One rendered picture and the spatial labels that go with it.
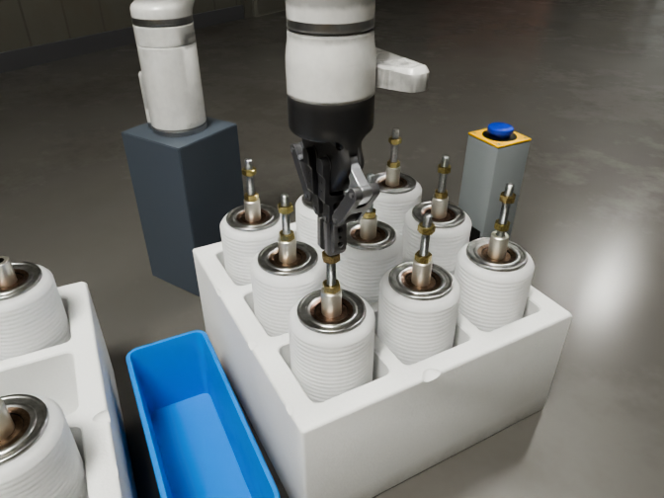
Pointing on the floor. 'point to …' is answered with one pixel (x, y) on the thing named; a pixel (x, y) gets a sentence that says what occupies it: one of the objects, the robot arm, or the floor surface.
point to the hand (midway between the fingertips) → (331, 232)
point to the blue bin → (196, 422)
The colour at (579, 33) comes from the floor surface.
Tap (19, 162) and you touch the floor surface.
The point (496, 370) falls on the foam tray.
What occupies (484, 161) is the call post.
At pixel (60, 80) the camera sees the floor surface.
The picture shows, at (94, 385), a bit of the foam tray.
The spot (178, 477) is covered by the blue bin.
